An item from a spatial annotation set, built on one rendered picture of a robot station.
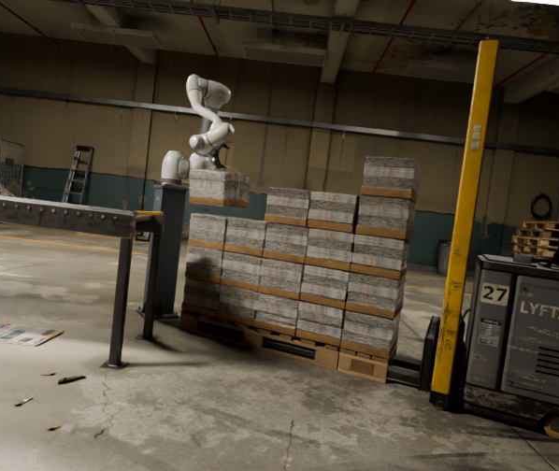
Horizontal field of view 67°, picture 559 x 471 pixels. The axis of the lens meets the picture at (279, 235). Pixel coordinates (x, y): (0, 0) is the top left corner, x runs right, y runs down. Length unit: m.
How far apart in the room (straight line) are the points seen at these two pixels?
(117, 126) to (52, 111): 1.51
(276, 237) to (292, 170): 6.89
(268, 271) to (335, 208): 0.59
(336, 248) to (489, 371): 1.02
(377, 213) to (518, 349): 0.98
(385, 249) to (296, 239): 0.55
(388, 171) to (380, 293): 0.70
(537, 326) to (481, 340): 0.25
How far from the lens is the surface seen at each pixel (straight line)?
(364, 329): 2.59
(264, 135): 9.68
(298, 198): 2.65
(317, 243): 2.60
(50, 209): 2.48
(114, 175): 10.36
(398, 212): 2.49
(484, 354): 2.39
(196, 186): 3.00
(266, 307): 2.76
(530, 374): 2.43
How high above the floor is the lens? 0.90
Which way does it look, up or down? 3 degrees down
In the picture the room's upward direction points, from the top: 7 degrees clockwise
